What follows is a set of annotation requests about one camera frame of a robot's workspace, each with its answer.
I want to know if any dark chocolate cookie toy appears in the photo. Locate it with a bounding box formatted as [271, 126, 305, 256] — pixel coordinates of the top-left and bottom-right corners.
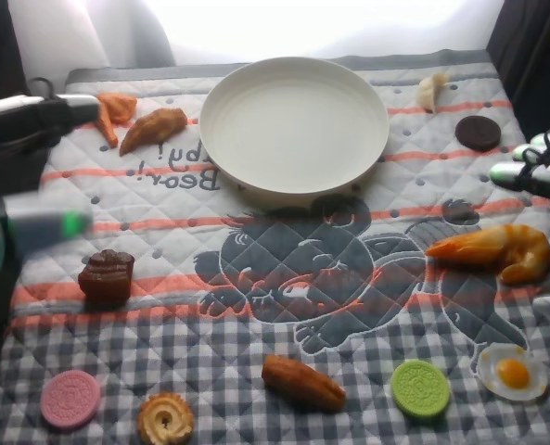
[454, 115, 502, 152]

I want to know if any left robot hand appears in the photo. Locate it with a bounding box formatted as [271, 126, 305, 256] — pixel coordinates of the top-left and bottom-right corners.
[0, 92, 100, 245]

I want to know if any brown bread roll toy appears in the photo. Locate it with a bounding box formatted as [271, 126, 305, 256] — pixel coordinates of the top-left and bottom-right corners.
[261, 354, 348, 413]

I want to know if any white curtain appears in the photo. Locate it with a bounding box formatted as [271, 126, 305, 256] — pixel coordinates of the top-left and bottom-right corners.
[5, 0, 176, 70]

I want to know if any swirled butter cookie toy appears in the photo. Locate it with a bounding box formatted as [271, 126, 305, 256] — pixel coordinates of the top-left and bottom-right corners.
[136, 392, 196, 445]

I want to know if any grey quilt with printed bear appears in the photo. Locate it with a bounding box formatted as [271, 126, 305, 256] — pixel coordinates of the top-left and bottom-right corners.
[0, 50, 550, 445]

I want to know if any orange fried snack toy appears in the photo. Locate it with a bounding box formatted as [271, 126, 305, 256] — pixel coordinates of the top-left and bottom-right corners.
[96, 92, 139, 148]

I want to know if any chocolate cupcake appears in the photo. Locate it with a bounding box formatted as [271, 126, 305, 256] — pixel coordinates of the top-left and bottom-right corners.
[78, 248, 135, 305]

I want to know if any fried egg toy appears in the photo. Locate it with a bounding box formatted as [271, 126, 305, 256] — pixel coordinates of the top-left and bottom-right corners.
[477, 343, 550, 402]

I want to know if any pink sandwich cookie toy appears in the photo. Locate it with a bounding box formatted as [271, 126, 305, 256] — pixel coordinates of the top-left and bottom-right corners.
[40, 370, 102, 430]

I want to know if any round white plate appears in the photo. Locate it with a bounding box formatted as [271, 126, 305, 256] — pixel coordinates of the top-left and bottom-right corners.
[198, 56, 390, 195]

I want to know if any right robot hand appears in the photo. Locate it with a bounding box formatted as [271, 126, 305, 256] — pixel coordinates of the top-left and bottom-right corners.
[487, 119, 550, 196]

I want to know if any green sandwich cookie toy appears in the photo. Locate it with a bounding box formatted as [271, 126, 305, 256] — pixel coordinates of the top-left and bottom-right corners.
[390, 360, 452, 421]

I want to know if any brown fried chicken wing toy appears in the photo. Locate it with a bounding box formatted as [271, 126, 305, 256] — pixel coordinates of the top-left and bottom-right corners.
[119, 107, 188, 157]

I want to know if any black cable loop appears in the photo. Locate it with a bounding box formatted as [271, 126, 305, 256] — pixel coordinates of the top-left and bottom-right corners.
[26, 76, 57, 101]

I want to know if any white dumpling toy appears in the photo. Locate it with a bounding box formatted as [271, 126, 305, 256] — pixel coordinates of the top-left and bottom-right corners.
[417, 72, 451, 114]

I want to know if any orange shrimp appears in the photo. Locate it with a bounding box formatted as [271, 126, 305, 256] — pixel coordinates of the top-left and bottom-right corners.
[425, 223, 550, 286]

